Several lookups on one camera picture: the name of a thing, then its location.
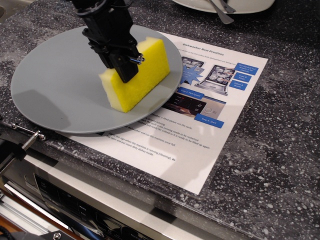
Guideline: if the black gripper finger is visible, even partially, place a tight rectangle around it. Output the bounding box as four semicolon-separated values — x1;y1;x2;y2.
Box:
98;51;117;69
113;53;139;84

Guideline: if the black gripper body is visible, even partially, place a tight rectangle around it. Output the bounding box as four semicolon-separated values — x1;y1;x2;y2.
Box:
72;0;145;65

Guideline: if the yellow sponge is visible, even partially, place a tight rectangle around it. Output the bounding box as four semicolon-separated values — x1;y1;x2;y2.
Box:
99;37;170;113

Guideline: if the grey round plate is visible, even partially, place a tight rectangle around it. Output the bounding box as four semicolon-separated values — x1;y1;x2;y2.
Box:
11;25;183;134

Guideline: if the laminated dishwasher instruction sheet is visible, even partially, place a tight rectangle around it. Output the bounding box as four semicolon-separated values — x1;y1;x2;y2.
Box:
70;35;268;195

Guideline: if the grey metal spoon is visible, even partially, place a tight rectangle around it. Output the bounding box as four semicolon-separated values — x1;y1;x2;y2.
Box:
209;0;234;25

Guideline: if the white bowl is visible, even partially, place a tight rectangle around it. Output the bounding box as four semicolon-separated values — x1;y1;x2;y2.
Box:
172;0;276;15

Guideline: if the black metal clamp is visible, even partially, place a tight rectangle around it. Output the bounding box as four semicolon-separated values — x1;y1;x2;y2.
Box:
0;131;46;177

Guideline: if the stainless steel dishwasher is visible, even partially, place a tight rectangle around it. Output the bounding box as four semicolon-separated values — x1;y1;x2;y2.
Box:
0;152;244;240

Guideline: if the grey metal cutlery handle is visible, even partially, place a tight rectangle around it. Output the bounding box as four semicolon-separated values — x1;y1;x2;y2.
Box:
220;0;236;13

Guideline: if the black bracket with screw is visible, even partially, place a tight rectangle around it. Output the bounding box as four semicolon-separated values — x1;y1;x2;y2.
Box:
0;226;74;240

